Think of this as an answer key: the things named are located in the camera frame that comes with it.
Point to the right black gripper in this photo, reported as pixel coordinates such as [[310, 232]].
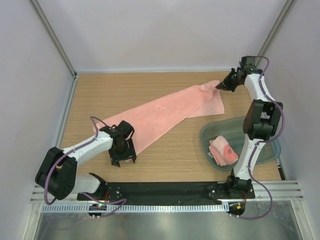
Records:
[[225, 85]]

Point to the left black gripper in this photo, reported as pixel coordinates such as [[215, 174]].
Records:
[[129, 153]]

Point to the plain pink towel pile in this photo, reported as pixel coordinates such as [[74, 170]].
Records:
[[155, 118]]

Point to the pink rabbit pattern towel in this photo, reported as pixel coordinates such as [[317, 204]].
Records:
[[222, 152]]

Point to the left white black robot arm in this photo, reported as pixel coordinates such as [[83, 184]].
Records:
[[57, 174]]

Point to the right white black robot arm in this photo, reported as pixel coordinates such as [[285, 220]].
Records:
[[259, 126]]

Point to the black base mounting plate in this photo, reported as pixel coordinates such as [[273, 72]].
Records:
[[165, 191]]

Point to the clear teal plastic bin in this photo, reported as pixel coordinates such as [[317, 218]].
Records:
[[232, 130]]

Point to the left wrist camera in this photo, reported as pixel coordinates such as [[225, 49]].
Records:
[[125, 129]]

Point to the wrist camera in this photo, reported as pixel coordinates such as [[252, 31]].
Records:
[[125, 129], [248, 63]]

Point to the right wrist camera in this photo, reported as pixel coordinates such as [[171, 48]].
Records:
[[248, 63]]

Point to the right aluminium frame post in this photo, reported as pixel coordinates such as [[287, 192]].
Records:
[[279, 20]]

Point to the aluminium frame post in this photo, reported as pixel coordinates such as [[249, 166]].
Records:
[[279, 20], [52, 35]]

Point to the slotted metal cable rail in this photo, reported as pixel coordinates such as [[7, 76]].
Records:
[[93, 208]]

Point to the left aluminium frame post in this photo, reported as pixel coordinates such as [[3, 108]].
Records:
[[52, 35]]

